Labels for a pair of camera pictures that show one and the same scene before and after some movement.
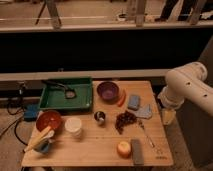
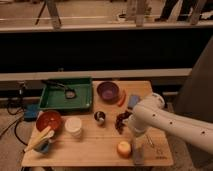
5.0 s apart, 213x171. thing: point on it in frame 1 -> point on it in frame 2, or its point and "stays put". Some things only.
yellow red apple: x=124 y=149 stays put
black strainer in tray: x=68 y=93 stays put
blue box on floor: x=31 y=111 stays put
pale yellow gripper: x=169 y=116 -> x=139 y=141
